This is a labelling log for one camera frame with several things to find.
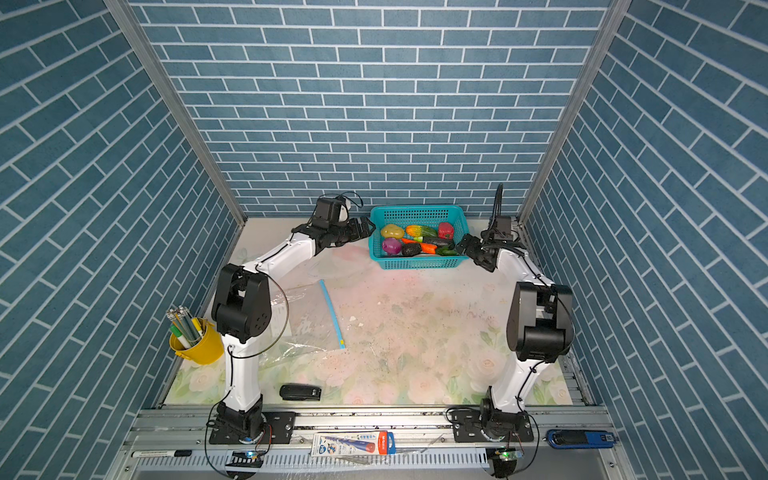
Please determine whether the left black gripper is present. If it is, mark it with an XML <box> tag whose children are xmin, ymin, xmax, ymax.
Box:
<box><xmin>326</xmin><ymin>214</ymin><xmax>375</xmax><ymax>245</ymax></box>

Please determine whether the yellow toy potato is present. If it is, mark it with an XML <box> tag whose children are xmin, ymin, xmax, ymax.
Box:
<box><xmin>380</xmin><ymin>224</ymin><xmax>405</xmax><ymax>239</ymax></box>

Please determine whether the purple toy onion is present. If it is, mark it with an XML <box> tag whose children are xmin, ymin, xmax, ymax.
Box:
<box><xmin>381</xmin><ymin>237</ymin><xmax>404</xmax><ymax>256</ymax></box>

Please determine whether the teal plastic basket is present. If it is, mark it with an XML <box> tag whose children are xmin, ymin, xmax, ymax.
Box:
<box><xmin>369</xmin><ymin>205</ymin><xmax>469</xmax><ymax>270</ymax></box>

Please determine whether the clear zip top bag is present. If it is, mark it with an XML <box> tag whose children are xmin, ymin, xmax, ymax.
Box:
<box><xmin>256</xmin><ymin>280</ymin><xmax>346</xmax><ymax>368</ymax></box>

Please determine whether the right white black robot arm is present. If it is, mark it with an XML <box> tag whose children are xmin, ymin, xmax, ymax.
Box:
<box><xmin>445</xmin><ymin>234</ymin><xmax>574</xmax><ymax>443</ymax></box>

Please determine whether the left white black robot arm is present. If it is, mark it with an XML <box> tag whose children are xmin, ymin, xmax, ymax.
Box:
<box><xmin>211</xmin><ymin>217</ymin><xmax>375</xmax><ymax>444</ymax></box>

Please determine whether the red toy pepper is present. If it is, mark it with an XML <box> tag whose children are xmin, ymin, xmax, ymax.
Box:
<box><xmin>437</xmin><ymin>222</ymin><xmax>455</xmax><ymax>240</ymax></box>

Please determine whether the orange toy carrot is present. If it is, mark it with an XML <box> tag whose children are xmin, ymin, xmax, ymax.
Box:
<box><xmin>402</xmin><ymin>238</ymin><xmax>437</xmax><ymax>254</ymax></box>

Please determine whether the black toy eggplant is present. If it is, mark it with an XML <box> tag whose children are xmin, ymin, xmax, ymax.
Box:
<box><xmin>401</xmin><ymin>237</ymin><xmax>458</xmax><ymax>257</ymax></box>

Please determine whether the black rectangular device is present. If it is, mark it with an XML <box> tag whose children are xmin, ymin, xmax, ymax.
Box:
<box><xmin>279</xmin><ymin>383</ymin><xmax>322</xmax><ymax>402</ymax></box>

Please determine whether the yellow pen cup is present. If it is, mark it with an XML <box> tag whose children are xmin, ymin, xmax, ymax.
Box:
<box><xmin>165</xmin><ymin>306</ymin><xmax>224</xmax><ymax>366</ymax></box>

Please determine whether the blue black tool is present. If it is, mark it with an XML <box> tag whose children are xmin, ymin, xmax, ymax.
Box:
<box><xmin>546</xmin><ymin>429</ymin><xmax>617</xmax><ymax>449</ymax></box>

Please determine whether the toothbrush blister package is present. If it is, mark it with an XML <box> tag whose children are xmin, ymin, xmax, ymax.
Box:
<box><xmin>310</xmin><ymin>430</ymin><xmax>397</xmax><ymax>458</ymax></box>

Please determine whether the black marker pen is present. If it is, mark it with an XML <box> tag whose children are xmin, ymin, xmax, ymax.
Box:
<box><xmin>131</xmin><ymin>449</ymin><xmax>192</xmax><ymax>458</ymax></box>

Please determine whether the aluminium mounting rail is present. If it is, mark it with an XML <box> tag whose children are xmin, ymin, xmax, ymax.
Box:
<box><xmin>107</xmin><ymin>406</ymin><xmax>634</xmax><ymax>479</ymax></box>

